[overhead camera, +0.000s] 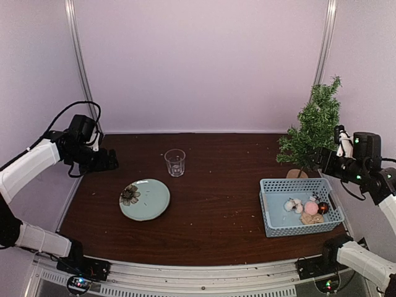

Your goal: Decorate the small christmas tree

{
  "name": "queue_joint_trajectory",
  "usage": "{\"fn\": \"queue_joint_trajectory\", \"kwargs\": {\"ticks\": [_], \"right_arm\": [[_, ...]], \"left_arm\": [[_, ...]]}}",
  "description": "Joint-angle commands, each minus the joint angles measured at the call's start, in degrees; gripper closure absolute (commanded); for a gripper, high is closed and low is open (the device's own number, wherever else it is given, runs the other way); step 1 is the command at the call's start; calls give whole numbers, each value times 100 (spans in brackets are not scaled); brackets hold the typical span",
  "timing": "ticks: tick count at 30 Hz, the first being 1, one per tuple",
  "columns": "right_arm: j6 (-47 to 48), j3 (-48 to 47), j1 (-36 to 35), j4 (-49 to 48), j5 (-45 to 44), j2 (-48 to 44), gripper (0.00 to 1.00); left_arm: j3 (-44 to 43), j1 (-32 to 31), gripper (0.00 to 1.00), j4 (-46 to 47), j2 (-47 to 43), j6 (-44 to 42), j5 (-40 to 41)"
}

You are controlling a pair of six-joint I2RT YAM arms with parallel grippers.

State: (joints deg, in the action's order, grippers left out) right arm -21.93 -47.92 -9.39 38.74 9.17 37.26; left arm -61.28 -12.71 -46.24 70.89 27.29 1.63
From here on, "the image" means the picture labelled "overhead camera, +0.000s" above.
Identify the white cotton flower ornament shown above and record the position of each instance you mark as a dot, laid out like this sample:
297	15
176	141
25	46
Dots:
293	205

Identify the left aluminium frame post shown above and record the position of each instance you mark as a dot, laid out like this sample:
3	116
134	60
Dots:
72	22

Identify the pink pompom ornament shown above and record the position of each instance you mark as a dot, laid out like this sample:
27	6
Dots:
311	208

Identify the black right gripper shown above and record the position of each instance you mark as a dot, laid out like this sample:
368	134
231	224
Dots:
328	154

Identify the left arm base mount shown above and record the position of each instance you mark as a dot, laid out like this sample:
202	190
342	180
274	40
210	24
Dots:
83	274

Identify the right aluminium frame post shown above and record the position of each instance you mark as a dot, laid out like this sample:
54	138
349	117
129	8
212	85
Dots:
327	36

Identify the light green floral plate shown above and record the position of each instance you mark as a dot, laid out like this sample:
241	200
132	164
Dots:
144	200

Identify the aluminium frame post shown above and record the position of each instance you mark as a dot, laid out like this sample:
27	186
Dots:
72	22
327	36

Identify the dark red bauble ornament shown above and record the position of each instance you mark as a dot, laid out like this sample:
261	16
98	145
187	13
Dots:
323	208

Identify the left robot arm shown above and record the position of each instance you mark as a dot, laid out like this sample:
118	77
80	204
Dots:
52	149

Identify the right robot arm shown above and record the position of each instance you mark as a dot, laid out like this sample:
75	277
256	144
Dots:
364	169

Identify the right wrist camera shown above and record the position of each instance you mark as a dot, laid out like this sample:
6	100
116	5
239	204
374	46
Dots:
344	142

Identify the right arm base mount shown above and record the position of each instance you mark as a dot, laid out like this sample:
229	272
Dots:
324	269

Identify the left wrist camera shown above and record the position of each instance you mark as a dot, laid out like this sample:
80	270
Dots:
86	132

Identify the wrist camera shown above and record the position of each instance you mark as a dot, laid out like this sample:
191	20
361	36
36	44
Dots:
86	132
344	142

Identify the beige burlap bow ornament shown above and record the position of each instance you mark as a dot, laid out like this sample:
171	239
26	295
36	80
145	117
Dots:
307	219

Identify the clear drinking glass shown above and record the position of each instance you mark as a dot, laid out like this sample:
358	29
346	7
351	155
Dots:
175	162

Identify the blue plastic basket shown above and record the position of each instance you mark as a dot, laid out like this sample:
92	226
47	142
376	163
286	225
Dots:
280	223

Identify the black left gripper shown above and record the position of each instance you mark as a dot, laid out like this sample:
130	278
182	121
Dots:
102	164

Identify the small green christmas tree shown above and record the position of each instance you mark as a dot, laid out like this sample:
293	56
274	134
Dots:
317	121

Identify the front aluminium rail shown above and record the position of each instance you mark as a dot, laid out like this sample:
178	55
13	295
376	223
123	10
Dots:
278	278

